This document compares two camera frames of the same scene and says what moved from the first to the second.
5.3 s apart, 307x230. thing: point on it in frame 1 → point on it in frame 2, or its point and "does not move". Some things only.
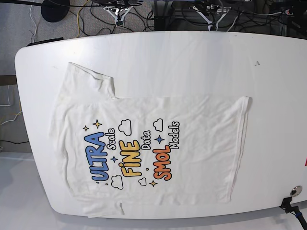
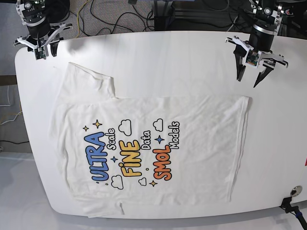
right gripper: [213, 14] → [257, 50]
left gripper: [118, 12] → [54, 34]
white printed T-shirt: [119, 151] does not move
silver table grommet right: [296, 191] does not move
